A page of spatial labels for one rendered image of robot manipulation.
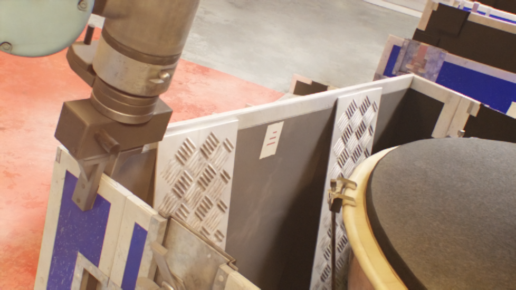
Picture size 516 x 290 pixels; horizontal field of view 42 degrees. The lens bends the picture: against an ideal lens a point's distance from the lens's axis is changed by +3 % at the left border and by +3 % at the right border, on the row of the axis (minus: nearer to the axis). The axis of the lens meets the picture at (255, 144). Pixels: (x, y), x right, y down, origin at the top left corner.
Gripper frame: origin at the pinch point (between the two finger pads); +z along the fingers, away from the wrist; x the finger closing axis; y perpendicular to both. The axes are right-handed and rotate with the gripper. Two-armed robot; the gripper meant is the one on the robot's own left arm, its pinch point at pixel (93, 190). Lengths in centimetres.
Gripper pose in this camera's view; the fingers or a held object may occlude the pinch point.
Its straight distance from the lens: 88.0
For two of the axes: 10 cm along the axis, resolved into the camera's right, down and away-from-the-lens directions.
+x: 6.3, -1.7, 7.6
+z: -3.7, 7.9, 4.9
